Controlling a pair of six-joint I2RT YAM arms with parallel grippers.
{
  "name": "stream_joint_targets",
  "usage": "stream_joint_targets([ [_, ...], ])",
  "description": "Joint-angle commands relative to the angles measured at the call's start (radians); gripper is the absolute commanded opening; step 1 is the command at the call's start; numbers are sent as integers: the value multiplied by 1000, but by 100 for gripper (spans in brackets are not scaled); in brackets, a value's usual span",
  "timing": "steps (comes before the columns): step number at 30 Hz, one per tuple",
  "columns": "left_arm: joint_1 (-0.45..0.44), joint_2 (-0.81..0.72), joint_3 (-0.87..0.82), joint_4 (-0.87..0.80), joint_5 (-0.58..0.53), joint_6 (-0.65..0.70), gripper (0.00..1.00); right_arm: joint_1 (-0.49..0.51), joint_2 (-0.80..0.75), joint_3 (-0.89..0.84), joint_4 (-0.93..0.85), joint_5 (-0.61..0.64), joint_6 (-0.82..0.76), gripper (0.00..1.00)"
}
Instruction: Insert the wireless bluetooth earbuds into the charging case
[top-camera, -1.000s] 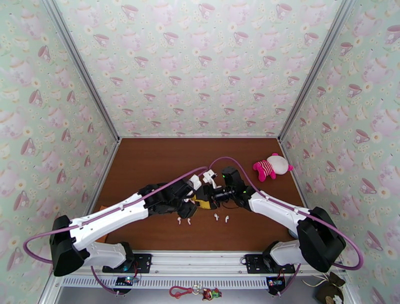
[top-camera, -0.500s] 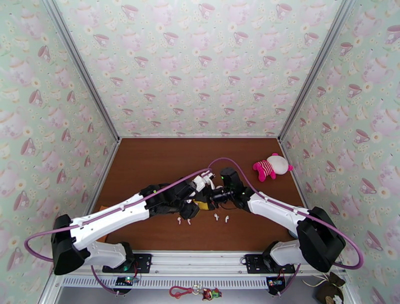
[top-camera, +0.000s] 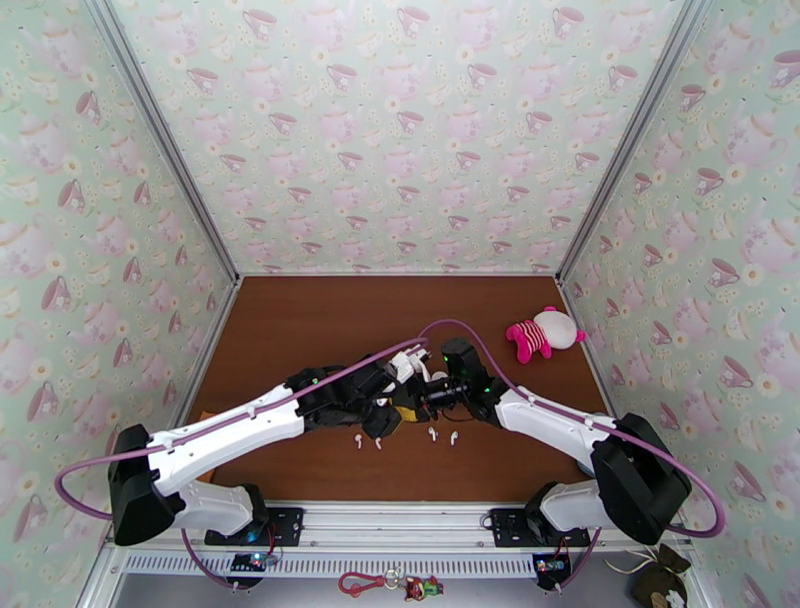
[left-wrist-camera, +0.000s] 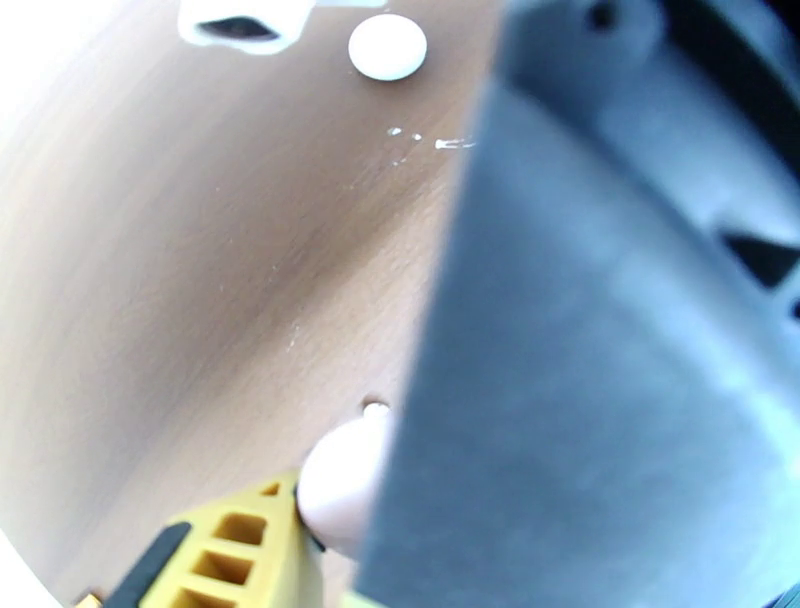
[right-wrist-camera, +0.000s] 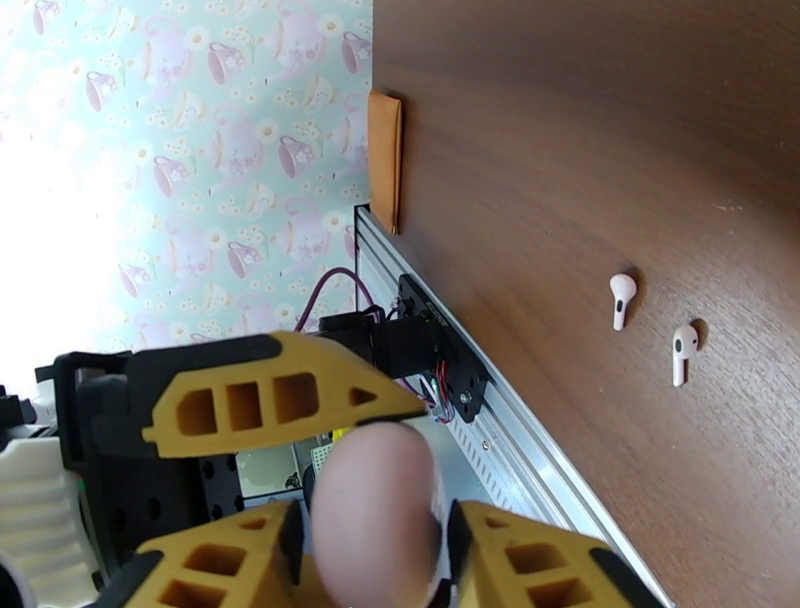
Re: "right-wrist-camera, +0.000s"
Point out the pink earbud charging case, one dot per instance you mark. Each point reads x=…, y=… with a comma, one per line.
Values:
x=375, y=512

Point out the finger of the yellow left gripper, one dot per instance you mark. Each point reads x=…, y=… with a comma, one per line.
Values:
x=331, y=400

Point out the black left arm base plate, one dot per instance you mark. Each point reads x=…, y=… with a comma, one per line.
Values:
x=462, y=381

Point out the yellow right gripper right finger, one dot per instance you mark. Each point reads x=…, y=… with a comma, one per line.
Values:
x=487, y=531

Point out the orange leather pouch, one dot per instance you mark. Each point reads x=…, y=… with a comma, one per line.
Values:
x=384, y=162

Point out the aluminium mounting rail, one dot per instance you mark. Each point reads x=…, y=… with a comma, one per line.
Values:
x=562, y=500

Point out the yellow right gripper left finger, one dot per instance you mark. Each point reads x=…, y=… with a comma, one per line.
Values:
x=250, y=562

